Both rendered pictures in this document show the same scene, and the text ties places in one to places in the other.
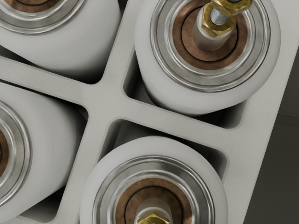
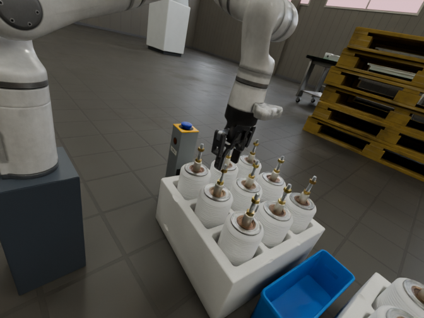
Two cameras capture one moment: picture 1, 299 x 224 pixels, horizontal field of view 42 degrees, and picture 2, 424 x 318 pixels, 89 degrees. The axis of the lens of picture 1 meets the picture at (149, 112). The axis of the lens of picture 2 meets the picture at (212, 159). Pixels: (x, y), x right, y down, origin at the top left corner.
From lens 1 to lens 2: 0.48 m
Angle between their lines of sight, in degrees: 63
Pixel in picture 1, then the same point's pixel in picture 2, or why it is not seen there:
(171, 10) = (255, 221)
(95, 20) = (261, 214)
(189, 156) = (223, 204)
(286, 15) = (233, 270)
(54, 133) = (242, 198)
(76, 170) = not seen: hidden behind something
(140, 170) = (227, 196)
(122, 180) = (227, 193)
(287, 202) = (150, 278)
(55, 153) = (238, 195)
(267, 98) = (213, 247)
